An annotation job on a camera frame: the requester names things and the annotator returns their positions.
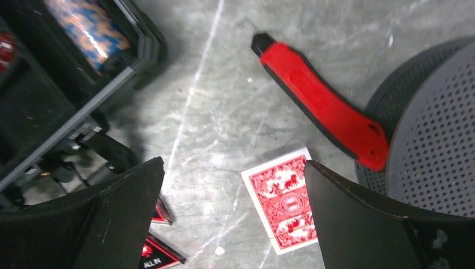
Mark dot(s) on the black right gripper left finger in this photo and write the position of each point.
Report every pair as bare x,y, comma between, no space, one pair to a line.
102,226

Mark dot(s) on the red dice set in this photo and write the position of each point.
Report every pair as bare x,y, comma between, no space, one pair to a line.
7,50

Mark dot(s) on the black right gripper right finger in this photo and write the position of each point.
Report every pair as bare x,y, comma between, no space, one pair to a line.
360,228

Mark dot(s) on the black foam-lined carrying case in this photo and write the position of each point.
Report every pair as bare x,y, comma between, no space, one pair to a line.
53,102

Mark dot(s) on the lower red all-in triangle button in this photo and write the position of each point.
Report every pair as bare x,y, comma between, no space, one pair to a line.
158,255

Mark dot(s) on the upper red triangle button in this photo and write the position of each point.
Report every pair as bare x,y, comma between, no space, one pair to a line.
161,215

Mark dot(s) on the poker chip roll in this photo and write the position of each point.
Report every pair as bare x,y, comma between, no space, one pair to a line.
97,36

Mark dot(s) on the red playing card deck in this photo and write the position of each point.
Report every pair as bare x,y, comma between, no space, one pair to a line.
278,191

